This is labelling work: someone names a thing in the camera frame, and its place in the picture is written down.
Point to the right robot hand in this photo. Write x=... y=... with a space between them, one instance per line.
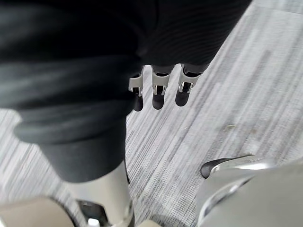
x=71 y=59

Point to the beige cushion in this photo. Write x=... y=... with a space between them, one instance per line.
x=33 y=212

